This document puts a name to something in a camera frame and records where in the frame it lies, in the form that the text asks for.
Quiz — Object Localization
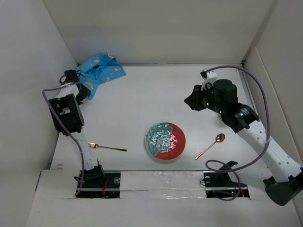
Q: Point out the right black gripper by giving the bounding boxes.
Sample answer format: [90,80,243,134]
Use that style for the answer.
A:
[183,83,225,115]

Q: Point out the blue space print cloth placemat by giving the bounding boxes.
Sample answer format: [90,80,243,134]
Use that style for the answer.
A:
[77,53,126,100]

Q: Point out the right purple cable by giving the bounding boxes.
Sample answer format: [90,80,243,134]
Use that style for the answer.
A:
[204,65,271,201]

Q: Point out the red and teal plate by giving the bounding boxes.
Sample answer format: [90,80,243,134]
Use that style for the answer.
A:
[144,122,186,161]

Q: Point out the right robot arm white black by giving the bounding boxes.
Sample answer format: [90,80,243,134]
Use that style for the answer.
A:
[184,67,303,206]

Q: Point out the copper fork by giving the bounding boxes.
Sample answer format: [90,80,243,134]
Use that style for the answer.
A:
[88,142,127,152]

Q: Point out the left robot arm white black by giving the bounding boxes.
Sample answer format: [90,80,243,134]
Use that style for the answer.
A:
[46,70,106,188]

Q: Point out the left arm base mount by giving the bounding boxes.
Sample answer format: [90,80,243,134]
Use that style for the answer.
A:
[75,171,121,199]

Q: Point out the copper spoon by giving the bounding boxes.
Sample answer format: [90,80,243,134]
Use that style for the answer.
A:
[195,133,226,160]

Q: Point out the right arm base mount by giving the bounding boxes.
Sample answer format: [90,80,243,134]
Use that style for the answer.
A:
[200,171,250,200]

